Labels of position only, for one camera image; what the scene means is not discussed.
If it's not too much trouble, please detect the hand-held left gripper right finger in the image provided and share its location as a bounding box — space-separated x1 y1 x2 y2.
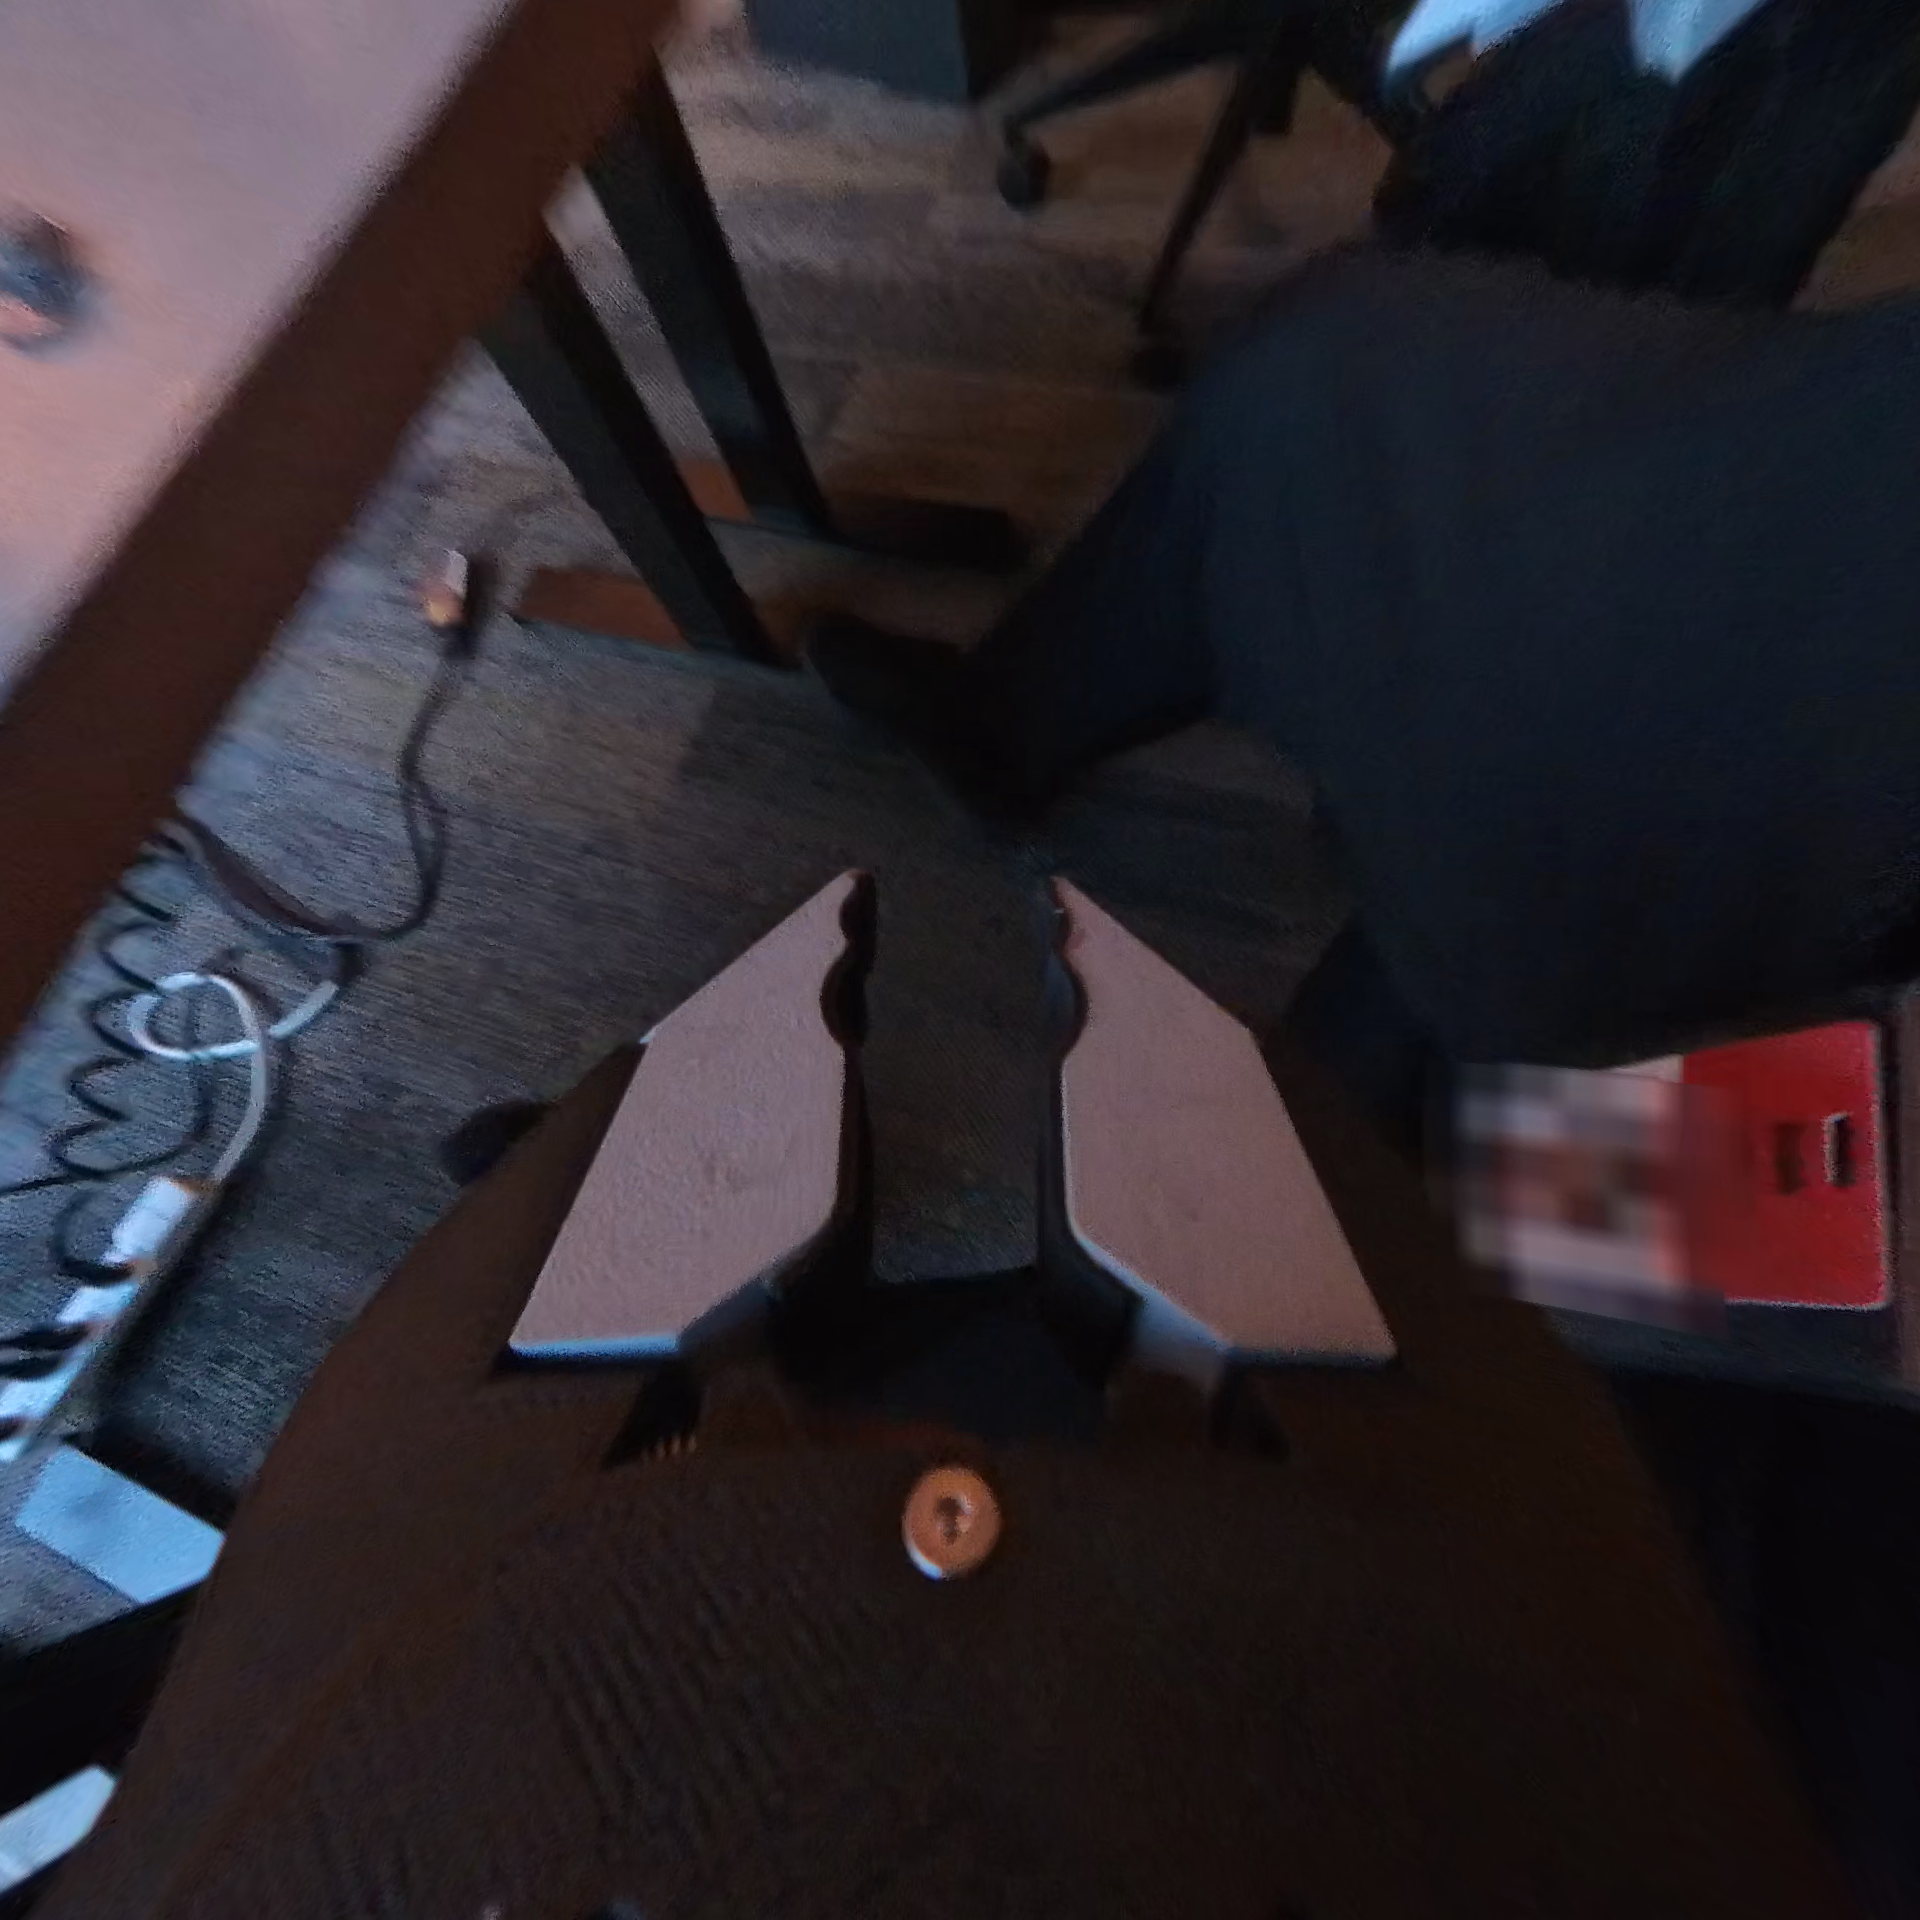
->
1040 873 1404 1394

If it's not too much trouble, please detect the red black ID badge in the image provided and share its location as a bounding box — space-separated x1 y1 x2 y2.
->
1680 1022 1897 1316

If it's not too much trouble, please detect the black office chair base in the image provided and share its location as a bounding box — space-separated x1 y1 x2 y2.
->
992 0 1382 393

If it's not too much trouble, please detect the person's dark clothed torso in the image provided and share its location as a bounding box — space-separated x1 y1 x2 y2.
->
960 0 1920 1067

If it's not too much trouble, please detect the white floor cable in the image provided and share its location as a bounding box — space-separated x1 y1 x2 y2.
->
104 959 288 1202

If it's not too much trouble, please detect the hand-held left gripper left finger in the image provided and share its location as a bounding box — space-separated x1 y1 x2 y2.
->
504 871 880 1370

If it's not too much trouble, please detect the white power strip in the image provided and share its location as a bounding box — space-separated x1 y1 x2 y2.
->
0 1171 227 1457

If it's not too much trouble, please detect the black floor cable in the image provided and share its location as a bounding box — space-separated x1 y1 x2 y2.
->
0 542 496 1202

